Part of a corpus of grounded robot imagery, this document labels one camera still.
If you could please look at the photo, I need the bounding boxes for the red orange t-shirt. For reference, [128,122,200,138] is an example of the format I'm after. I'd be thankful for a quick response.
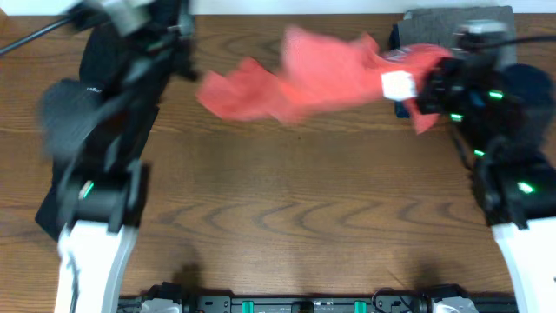
[196,27,451,134]

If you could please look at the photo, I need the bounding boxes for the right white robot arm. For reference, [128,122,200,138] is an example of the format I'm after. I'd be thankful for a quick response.
[416,57,555,312]

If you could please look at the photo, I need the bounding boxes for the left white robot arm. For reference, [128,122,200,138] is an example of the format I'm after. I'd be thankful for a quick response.
[42,1,197,312]

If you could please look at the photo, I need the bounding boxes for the folded grey garment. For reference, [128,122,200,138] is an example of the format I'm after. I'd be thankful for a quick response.
[389,6,516,58]

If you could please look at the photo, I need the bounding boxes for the black t-shirt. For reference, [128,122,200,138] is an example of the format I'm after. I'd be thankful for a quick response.
[33,3,196,243]

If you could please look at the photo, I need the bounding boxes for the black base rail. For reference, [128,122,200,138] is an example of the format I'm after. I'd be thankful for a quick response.
[116,283,519,313]

